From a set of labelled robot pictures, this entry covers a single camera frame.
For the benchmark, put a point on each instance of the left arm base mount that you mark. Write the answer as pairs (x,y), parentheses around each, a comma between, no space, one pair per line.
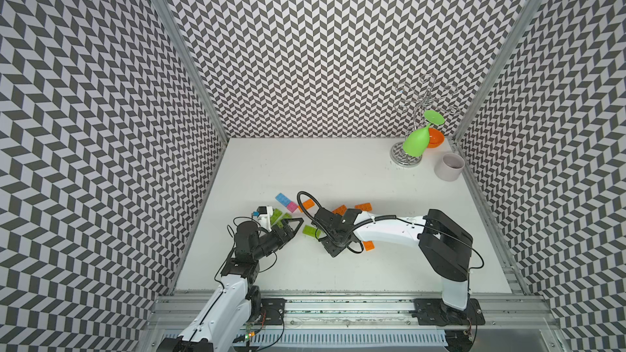
(268,311)

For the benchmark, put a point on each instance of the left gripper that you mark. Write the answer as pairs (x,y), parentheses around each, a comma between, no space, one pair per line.
(288,230)

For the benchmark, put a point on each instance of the orange lego brick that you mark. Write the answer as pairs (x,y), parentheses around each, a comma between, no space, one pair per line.
(364,207)
(368,245)
(309,204)
(341,210)

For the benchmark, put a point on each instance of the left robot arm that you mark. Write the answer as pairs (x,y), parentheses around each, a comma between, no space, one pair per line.
(237,300)

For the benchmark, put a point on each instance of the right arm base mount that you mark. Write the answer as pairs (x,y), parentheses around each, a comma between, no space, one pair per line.
(435,313)

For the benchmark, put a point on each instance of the grey cup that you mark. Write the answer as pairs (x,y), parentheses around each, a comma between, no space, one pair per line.
(450,167)

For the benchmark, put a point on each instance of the green lego brick middle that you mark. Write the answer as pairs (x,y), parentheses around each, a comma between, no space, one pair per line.
(312,231)

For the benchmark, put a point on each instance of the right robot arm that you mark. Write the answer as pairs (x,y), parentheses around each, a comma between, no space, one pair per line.
(445,245)

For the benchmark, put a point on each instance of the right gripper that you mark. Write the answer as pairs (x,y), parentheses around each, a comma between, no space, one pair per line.
(332,249)

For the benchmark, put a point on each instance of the pink flat lego square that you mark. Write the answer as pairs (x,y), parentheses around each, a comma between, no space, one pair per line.
(292,207)

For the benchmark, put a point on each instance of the green plastic wine glass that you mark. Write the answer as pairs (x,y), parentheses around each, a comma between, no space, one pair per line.
(416,143)

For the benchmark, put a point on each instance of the orange plastic bowl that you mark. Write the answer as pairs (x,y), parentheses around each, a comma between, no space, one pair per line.
(436,138)

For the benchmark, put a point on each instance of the blue lego plate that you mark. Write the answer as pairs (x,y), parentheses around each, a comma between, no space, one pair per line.
(283,200)

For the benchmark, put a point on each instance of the aluminium front rail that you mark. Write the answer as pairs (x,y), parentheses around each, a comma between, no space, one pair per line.
(404,321)

